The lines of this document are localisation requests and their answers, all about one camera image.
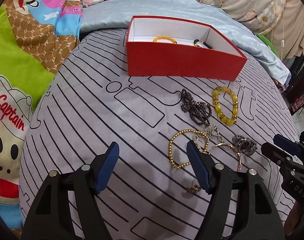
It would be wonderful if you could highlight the black bead bracelet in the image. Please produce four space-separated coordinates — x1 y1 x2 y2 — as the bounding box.
193 38 214 50

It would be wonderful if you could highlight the orange bead bracelet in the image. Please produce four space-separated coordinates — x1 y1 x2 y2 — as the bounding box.
152 36 178 45

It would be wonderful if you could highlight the red jewelry box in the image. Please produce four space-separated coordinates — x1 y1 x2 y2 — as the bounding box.
126 16 247 81

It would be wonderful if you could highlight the person's right hand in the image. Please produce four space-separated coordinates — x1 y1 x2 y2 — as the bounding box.
284 201 304 236

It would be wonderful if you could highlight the beige hanging garment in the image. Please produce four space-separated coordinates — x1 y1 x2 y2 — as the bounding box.
266 0 304 60

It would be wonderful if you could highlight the green plastic object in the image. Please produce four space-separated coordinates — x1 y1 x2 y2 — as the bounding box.
257 34 279 57

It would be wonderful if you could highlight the grey striped bed cover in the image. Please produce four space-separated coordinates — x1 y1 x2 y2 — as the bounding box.
19 29 298 239

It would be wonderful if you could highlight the colourful monkey cartoon bedsheet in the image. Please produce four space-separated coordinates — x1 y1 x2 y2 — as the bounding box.
0 0 82 229

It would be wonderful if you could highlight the light blue folded blanket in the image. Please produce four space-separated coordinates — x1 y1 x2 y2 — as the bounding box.
80 0 291 84

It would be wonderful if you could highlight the yellow chunky bead bracelet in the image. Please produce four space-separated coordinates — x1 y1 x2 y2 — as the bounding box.
212 86 239 126

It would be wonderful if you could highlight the small gold ring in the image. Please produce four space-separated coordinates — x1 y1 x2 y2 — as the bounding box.
186 183 203 195

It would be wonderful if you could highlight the silver chain bracelet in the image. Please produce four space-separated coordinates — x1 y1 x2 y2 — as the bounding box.
193 123 225 151

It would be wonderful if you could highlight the dark garnet bead necklace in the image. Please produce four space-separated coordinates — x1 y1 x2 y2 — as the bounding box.
180 88 213 127

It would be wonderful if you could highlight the gold bead bracelet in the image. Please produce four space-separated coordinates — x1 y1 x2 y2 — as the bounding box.
168 128 210 170

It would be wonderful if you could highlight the white hanging cord switch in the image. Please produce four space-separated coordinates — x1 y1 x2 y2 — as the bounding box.
279 4 287 60

